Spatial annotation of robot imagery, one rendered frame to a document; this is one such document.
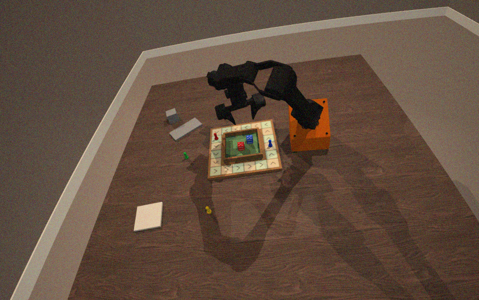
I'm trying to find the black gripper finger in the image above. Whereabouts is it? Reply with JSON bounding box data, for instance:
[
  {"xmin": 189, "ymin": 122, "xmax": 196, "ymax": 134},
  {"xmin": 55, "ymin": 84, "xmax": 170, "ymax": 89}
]
[
  {"xmin": 224, "ymin": 112, "xmax": 236, "ymax": 125},
  {"xmin": 251, "ymin": 104, "xmax": 260, "ymax": 119}
]

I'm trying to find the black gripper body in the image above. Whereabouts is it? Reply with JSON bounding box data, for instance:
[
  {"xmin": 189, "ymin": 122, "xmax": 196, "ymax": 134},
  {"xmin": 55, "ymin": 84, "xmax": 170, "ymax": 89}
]
[{"xmin": 215, "ymin": 91, "xmax": 266, "ymax": 120}]

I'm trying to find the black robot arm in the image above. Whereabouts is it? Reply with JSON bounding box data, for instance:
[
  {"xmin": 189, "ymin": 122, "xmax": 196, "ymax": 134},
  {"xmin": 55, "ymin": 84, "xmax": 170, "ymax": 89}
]
[{"xmin": 206, "ymin": 60, "xmax": 324, "ymax": 130}]

